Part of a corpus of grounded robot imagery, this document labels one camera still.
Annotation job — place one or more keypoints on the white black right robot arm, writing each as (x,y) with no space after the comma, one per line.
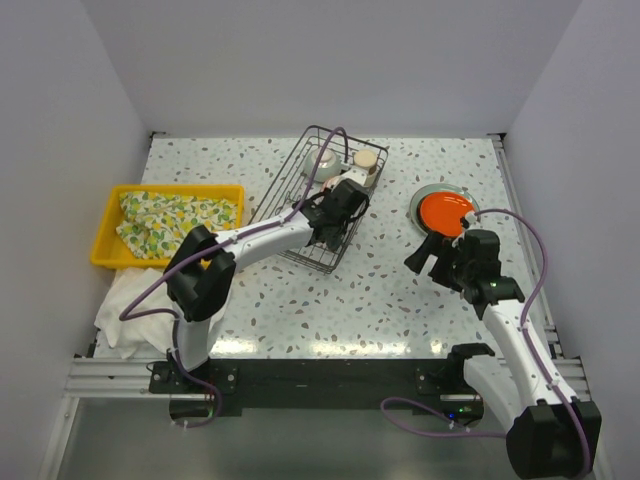
(549,431)

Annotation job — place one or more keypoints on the celadon green flower plate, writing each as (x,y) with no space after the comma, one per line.
(431,188)

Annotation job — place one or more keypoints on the beige ceramic cup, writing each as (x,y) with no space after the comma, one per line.
(365,163)

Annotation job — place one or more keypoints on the teal blue plate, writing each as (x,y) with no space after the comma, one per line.
(334,240)

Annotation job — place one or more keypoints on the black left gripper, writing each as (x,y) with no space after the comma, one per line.
(328,191)

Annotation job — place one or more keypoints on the orange red plate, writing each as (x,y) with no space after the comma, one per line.
(443,211)

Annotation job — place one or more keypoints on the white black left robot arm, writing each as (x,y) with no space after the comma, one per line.
(200,275)

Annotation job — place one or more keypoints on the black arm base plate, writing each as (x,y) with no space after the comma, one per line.
(325,384)

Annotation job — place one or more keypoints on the red white patterned bowl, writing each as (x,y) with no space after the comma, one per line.
(331,183)

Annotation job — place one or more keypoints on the yellow plastic tray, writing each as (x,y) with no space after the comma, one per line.
(109,250)

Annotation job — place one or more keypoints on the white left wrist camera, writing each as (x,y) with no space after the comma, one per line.
(356,175)

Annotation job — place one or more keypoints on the lemon print cloth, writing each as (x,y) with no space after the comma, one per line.
(155,224)

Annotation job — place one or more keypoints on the aluminium frame rail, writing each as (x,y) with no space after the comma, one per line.
(524,261)

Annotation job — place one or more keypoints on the celadon green bowl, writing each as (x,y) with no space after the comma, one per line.
(328,167)

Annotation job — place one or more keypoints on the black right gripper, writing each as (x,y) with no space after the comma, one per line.
(450,247)

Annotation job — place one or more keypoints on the black wire dish rack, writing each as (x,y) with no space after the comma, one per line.
(287,185)

